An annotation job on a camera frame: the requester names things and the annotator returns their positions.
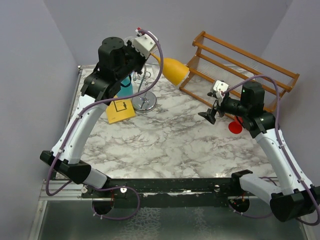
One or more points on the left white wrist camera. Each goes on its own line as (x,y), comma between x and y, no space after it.
(143,43)

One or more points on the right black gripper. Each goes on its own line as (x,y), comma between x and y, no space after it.
(210,114)

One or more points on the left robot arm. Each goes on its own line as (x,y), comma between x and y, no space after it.
(116,61)

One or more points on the blue plastic wine glass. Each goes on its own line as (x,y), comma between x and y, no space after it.
(126,87)

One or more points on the wooden shelf rack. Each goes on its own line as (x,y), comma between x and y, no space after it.
(218,60)

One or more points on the clear wine glass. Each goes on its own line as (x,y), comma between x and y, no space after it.
(128,39)

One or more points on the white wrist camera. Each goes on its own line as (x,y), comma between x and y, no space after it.
(143,43)
(219,87)

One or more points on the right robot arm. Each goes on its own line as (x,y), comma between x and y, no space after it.
(296,195)

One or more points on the red plastic wine glass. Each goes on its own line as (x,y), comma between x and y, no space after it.
(236,126)

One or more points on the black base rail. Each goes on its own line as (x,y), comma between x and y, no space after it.
(167,192)

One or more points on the yellow plastic wine glass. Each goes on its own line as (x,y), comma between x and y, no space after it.
(174,71)

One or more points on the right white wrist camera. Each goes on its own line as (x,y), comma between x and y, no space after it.
(219,87)

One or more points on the yellow book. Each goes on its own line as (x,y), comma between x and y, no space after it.
(120,110)

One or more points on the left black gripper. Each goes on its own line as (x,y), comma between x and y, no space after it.
(130,48)

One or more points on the chrome wine glass rack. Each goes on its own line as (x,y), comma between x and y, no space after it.
(147,101)

